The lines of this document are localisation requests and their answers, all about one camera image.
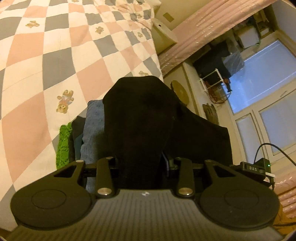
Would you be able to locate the pink curtain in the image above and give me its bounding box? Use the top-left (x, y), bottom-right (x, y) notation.
top-left (159, 0), bottom-right (274, 76)

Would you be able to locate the round brass stool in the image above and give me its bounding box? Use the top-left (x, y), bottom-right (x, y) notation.
top-left (171, 80), bottom-right (190, 106)

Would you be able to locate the round beige side table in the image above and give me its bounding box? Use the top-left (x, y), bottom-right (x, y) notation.
top-left (151, 18), bottom-right (178, 55)

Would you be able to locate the stack of folded clothes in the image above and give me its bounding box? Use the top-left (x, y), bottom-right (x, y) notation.
top-left (56, 99), bottom-right (107, 193)

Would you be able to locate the checkered pink grey quilt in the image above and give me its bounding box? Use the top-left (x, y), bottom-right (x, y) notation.
top-left (1, 1), bottom-right (162, 231)

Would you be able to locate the black cable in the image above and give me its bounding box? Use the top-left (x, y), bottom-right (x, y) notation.
top-left (253, 143), bottom-right (296, 167)

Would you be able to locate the black garment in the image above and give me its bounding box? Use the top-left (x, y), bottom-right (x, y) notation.
top-left (103, 76), bottom-right (233, 189)

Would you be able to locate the white wire rack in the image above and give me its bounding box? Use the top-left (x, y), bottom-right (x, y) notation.
top-left (200, 68), bottom-right (232, 93)

